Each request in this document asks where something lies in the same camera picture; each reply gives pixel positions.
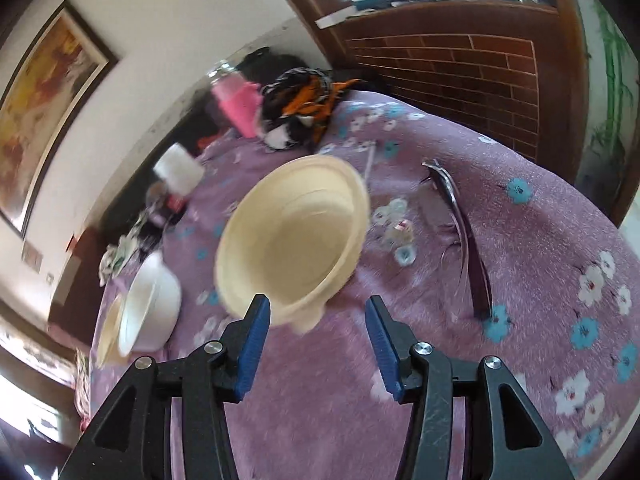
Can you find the wrapped candy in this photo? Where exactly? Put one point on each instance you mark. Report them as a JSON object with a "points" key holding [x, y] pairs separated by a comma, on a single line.
{"points": [[400, 230]]}

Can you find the black orange patterned scarf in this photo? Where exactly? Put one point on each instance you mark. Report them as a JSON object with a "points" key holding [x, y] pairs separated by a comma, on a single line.
{"points": [[290, 105]]}

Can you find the pink thermos with knit sleeve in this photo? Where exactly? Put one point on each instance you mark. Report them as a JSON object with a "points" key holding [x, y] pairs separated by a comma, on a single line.
{"points": [[237, 102]]}

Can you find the white plastic jar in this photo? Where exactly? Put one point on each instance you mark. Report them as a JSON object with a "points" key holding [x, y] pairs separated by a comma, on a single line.
{"points": [[177, 167]]}

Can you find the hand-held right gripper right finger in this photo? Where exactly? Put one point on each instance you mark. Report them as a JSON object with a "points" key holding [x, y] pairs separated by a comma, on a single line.
{"points": [[382, 347]]}

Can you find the purple floral tablecloth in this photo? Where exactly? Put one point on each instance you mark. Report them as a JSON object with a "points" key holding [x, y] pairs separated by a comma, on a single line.
{"points": [[540, 220]]}

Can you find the cream plastic bowl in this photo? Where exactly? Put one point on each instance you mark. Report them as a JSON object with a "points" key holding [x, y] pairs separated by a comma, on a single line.
{"points": [[107, 330], [300, 240]]}

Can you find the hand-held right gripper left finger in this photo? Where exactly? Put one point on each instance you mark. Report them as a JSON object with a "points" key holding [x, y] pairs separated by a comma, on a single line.
{"points": [[252, 350]]}

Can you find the white box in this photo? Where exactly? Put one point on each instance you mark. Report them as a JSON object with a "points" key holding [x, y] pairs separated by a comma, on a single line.
{"points": [[335, 17]]}

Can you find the dark bottle with red label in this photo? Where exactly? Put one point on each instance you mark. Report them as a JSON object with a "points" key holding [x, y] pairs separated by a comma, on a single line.
{"points": [[175, 205]]}

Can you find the black sofa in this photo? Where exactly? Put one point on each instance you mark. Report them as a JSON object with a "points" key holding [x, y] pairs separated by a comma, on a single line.
{"points": [[272, 62]]}

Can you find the brown armchair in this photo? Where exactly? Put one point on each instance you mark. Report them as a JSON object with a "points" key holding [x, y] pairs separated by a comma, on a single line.
{"points": [[80, 285]]}

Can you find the black and silver pen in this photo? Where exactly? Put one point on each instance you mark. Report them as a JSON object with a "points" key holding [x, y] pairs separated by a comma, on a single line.
{"points": [[370, 160]]}

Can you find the purple-framed eyeglasses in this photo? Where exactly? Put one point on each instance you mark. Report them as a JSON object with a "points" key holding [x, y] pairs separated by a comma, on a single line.
{"points": [[440, 205]]}

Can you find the white crumpled cloth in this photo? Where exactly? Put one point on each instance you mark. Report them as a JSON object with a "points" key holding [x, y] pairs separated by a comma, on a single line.
{"points": [[112, 260]]}

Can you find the framed painting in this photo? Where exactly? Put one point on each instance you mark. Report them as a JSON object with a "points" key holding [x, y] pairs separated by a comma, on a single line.
{"points": [[45, 110]]}

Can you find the white bowl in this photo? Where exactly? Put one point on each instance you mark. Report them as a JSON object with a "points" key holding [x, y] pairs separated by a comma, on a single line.
{"points": [[155, 305]]}

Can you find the small wall plaque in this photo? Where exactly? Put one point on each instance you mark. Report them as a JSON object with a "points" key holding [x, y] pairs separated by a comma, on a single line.
{"points": [[32, 255]]}

